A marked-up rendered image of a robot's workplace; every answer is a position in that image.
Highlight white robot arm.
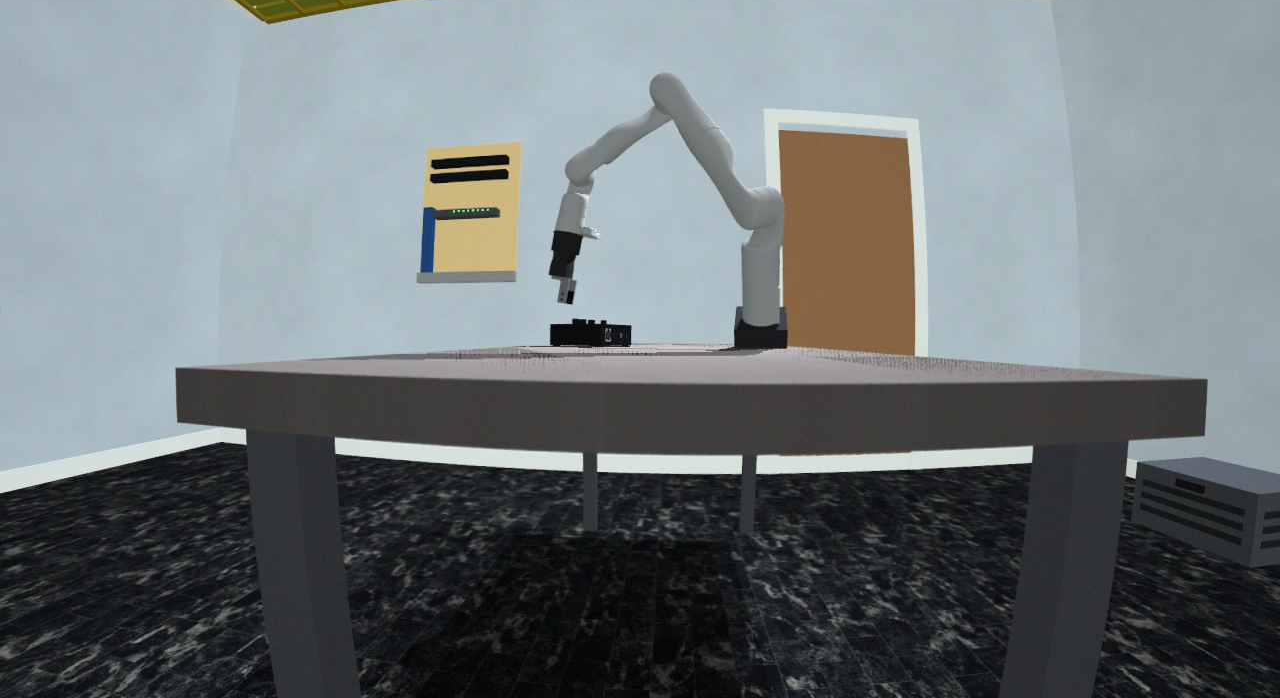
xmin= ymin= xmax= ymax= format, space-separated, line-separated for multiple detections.
xmin=559 ymin=72 xmax=785 ymax=327

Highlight black lighting desk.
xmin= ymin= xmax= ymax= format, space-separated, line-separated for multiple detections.
xmin=550 ymin=318 xmax=631 ymax=347

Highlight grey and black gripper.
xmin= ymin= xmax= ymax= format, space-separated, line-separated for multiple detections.
xmin=549 ymin=213 xmax=600 ymax=305

